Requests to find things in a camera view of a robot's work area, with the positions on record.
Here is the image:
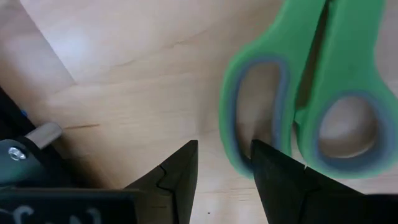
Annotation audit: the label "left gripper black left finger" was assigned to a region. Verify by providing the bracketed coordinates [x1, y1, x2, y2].
[124, 139, 199, 224]

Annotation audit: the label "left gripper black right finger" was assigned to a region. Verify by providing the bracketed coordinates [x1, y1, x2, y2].
[250, 139, 368, 224]

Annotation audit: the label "green scissors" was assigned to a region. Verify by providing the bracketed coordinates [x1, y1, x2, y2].
[218, 0, 398, 180]

